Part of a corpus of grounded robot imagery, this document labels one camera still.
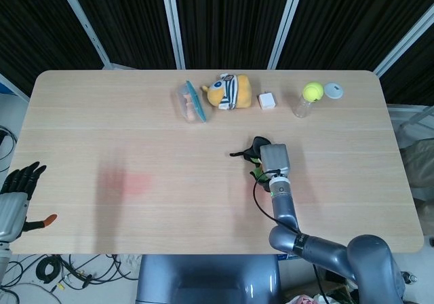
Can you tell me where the yellow tennis ball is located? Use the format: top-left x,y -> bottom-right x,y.
302,81 -> 324,102

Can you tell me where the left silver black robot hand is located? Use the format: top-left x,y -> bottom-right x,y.
0,161 -> 59,241

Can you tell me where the yellow striped plush toy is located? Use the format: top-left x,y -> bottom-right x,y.
202,73 -> 254,112

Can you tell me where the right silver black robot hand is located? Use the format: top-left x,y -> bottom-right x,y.
259,143 -> 292,178

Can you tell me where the orange food piece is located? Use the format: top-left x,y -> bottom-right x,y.
182,93 -> 198,121

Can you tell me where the white blue partition frame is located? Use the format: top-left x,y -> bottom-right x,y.
0,69 -> 31,103

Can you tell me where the clear container blue lid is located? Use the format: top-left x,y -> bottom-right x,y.
175,79 -> 216,125

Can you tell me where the clear plastic bottle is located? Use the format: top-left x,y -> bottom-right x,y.
293,92 -> 321,119

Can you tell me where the white partition post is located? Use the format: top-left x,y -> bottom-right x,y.
269,0 -> 308,70
56,0 -> 113,70
159,0 -> 187,70
372,0 -> 434,77

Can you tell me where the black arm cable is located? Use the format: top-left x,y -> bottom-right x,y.
252,170 -> 330,304

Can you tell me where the black coiled cable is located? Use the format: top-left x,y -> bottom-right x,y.
36,255 -> 61,285

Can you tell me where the floor cable bundle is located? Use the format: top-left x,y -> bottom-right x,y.
0,252 -> 140,304

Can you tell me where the white charger cube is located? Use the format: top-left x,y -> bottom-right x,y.
258,92 -> 279,111

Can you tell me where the grey robot torso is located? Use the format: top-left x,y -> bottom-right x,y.
135,254 -> 283,304

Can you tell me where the white round lid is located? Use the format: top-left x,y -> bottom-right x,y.
324,81 -> 346,100

